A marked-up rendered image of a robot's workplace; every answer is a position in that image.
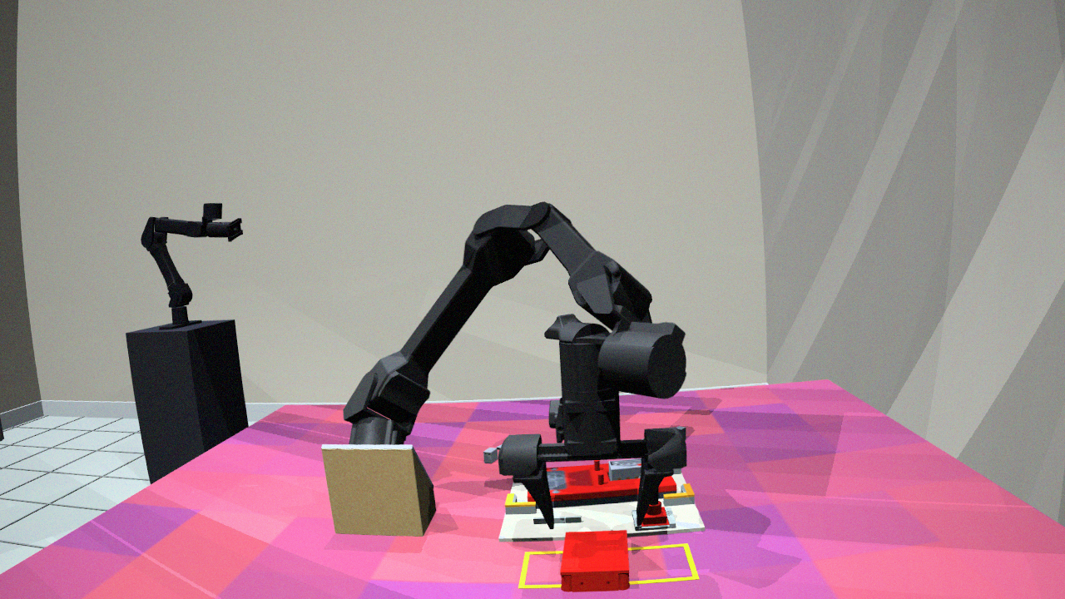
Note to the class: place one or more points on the yellow rectangular outline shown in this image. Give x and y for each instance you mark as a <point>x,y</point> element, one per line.
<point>685,545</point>

